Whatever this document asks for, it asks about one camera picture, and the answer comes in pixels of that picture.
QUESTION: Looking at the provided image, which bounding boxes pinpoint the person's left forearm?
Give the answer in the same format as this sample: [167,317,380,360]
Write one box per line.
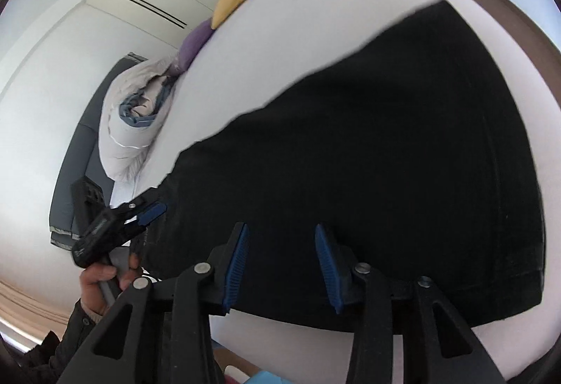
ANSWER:
[13,301,110,384]

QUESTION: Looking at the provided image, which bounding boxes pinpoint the purple pillow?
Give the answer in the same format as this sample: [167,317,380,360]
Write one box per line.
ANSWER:
[177,19,215,71]

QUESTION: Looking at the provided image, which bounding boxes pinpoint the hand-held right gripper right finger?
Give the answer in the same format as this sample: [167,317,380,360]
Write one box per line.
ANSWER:
[315,224,507,384]

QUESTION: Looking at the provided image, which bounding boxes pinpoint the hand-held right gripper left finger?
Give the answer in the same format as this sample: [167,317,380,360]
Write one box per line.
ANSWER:
[57,222,250,384]

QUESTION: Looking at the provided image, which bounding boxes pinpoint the person's left hand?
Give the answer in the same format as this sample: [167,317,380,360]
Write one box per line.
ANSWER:
[80,250,142,317]

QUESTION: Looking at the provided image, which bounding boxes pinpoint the white rolled duvet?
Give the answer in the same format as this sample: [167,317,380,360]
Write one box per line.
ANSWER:
[97,53,180,183]

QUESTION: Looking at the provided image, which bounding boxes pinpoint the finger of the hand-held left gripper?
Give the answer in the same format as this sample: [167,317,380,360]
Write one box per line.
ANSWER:
[127,188,168,231]

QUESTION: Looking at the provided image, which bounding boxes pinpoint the grey headboard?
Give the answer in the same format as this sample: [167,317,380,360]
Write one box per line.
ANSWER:
[48,53,147,249]

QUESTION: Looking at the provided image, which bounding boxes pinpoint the white bed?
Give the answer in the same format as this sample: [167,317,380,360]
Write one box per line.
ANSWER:
[105,0,546,384]

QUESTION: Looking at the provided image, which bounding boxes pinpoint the black pants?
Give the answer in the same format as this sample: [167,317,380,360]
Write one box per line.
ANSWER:
[142,1,546,334]

